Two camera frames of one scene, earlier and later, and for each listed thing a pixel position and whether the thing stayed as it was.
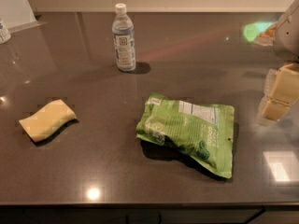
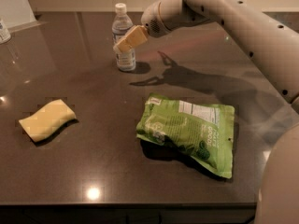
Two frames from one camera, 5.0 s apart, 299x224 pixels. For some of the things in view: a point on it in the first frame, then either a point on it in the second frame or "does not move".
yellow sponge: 49,120 does not move
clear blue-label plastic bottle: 122,31 does not move
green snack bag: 205,132 does not move
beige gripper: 288,36 → 150,21
